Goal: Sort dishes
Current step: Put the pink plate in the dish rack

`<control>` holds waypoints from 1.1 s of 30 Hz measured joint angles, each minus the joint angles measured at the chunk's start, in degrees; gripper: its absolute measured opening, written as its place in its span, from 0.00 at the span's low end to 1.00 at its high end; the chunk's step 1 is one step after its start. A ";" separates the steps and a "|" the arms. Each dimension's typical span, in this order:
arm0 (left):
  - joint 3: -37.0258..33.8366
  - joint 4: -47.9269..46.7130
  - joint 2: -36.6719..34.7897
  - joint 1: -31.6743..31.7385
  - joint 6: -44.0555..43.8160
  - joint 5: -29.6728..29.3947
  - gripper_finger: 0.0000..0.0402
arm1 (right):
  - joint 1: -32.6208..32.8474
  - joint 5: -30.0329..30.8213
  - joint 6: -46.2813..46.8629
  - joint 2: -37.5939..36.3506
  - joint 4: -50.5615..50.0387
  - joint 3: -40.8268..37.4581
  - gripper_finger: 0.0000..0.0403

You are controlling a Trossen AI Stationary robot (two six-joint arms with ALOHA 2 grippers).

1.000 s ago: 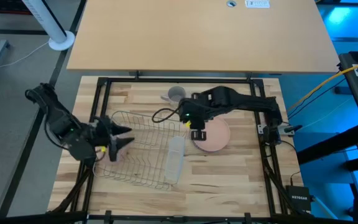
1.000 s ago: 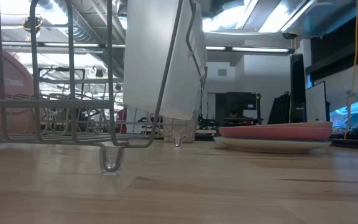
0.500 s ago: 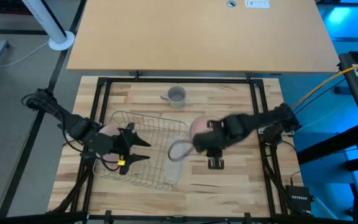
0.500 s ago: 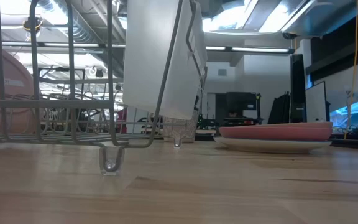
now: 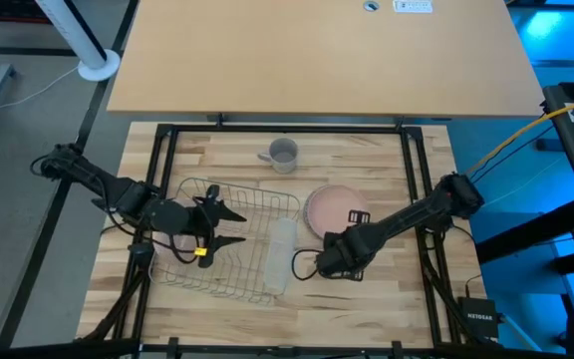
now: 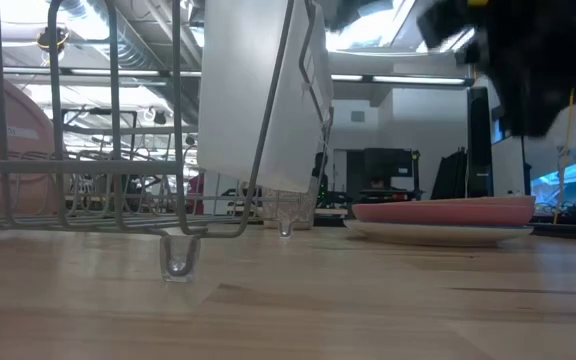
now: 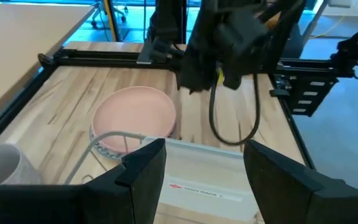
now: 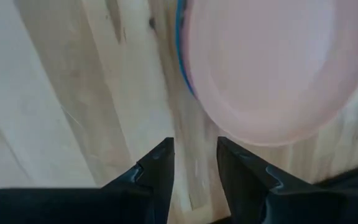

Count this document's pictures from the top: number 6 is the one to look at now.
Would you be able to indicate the black metal table frame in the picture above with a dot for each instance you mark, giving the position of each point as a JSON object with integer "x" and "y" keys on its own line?
{"x": 568, "y": 231}

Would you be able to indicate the ceiling light strip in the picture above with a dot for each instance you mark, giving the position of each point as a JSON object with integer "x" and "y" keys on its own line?
{"x": 418, "y": 80}

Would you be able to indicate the white board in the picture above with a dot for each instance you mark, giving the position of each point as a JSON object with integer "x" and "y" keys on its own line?
{"x": 508, "y": 165}

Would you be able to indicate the pink plate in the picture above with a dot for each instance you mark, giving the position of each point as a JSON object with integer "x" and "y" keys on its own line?
{"x": 28, "y": 100}
{"x": 443, "y": 212}

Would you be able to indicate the white plate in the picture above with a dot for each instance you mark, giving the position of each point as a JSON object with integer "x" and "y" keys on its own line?
{"x": 438, "y": 235}

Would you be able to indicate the black equipment stand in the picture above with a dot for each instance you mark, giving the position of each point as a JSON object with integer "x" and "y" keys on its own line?
{"x": 388, "y": 162}

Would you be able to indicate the black leaning panel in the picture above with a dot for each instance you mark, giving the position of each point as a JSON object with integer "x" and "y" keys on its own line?
{"x": 450, "y": 175}

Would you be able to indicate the black tall panel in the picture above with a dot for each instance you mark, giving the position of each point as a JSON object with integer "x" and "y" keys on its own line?
{"x": 480, "y": 140}

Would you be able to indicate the translucent white cutlery holder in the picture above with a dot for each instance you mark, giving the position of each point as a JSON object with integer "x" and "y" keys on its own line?
{"x": 248, "y": 100}

